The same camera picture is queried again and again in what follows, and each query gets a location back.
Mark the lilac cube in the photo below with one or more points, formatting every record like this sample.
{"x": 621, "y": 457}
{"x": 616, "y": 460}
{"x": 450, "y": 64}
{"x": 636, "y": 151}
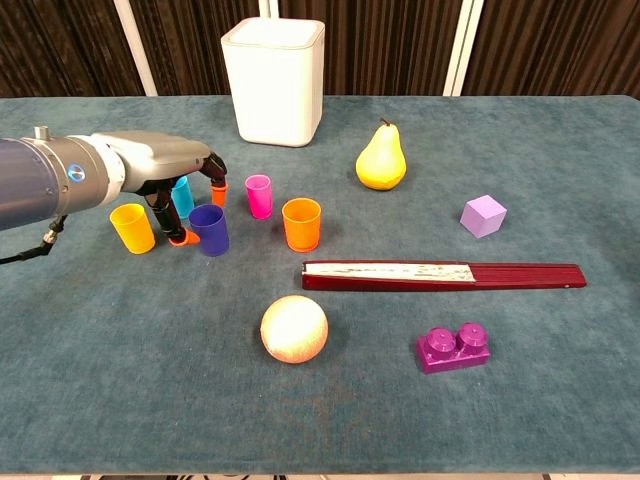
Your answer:
{"x": 482, "y": 217}

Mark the cyan plastic cup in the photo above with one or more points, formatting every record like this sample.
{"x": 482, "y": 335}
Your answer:
{"x": 184, "y": 200}

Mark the yellow plastic cup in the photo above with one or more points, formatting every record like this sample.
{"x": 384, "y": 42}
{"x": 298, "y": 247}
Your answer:
{"x": 134, "y": 230}

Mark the teal table cloth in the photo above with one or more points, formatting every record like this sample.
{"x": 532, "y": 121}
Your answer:
{"x": 150, "y": 350}

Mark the purple building brick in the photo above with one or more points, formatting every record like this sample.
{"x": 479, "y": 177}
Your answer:
{"x": 450, "y": 355}

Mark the white partition post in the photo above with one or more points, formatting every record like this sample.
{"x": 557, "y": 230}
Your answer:
{"x": 462, "y": 50}
{"x": 135, "y": 50}
{"x": 268, "y": 10}

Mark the dark blue plastic cup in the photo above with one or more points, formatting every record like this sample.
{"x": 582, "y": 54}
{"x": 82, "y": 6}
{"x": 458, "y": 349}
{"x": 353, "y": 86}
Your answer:
{"x": 212, "y": 232}

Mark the dark red folded fan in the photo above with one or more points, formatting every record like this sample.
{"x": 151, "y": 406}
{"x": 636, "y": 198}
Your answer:
{"x": 525, "y": 277}

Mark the dark brown pleated curtain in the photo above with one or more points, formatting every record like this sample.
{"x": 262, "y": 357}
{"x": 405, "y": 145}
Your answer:
{"x": 550, "y": 45}

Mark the peach coloured ball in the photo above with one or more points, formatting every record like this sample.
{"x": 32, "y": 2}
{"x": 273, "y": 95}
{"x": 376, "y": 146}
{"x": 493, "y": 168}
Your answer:
{"x": 294, "y": 329}

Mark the yellow pear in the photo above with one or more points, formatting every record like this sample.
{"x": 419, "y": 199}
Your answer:
{"x": 381, "y": 162}

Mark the white square bin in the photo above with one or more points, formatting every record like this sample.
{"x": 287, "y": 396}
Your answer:
{"x": 275, "y": 85}

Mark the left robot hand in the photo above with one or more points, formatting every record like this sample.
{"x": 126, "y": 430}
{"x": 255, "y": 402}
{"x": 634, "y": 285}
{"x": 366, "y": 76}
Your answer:
{"x": 160, "y": 155}

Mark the magenta plastic cup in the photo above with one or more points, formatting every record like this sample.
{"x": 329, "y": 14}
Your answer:
{"x": 260, "y": 200}

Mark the orange plastic cup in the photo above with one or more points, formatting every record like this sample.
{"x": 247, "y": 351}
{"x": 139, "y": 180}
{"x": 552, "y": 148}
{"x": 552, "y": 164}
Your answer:
{"x": 301, "y": 227}

